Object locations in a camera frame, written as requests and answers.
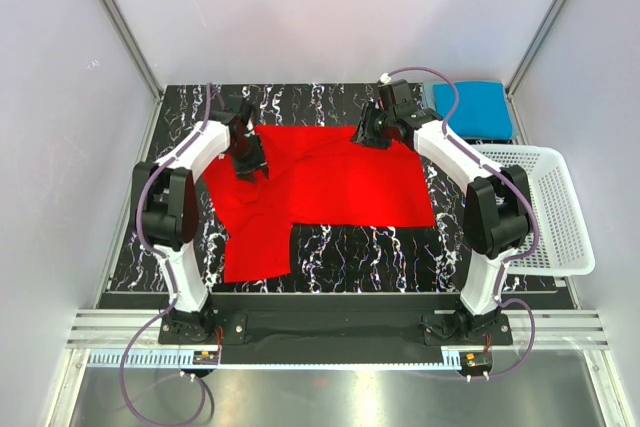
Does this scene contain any left aluminium corner post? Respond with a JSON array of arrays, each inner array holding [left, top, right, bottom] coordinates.
[[99, 0, 164, 100]]

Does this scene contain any red t-shirt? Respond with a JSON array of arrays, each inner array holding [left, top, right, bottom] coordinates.
[[203, 125, 436, 283]]

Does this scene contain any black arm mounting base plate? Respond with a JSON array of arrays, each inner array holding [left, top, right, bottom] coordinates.
[[159, 293, 513, 368]]

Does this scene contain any small connector box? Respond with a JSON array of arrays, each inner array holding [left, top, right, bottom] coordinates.
[[193, 350, 220, 365], [461, 351, 493, 376]]

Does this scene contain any aluminium corner post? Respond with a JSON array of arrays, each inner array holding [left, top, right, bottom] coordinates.
[[99, 0, 164, 100], [505, 0, 569, 99]]

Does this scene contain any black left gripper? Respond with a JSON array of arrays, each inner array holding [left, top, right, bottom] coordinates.
[[227, 132, 268, 183]]

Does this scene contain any right small connector box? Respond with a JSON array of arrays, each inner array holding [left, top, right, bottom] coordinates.
[[461, 351, 493, 376]]

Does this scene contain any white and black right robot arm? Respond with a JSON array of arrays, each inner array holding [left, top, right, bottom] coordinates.
[[352, 74, 535, 344]]

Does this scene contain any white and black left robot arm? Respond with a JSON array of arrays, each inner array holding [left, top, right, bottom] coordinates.
[[130, 99, 269, 343]]

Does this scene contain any aluminium frame rail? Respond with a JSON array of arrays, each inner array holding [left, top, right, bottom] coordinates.
[[66, 310, 609, 371]]

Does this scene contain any right aluminium corner post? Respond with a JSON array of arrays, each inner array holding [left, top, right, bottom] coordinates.
[[505, 0, 569, 99]]

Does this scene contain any folded blue t-shirt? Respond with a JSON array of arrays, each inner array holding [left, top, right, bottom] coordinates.
[[449, 80, 514, 140]]

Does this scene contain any left small connector box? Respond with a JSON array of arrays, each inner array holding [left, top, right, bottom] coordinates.
[[193, 350, 220, 365]]

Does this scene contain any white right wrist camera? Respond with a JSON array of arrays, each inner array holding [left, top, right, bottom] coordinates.
[[378, 73, 392, 85]]

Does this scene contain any folded grey t-shirt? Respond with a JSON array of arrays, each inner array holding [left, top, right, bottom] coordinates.
[[422, 81, 436, 110]]

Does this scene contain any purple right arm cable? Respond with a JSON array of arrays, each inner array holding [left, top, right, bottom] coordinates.
[[387, 65, 540, 378]]

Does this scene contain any white plastic laundry basket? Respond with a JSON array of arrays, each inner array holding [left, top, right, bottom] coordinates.
[[476, 144, 595, 277]]

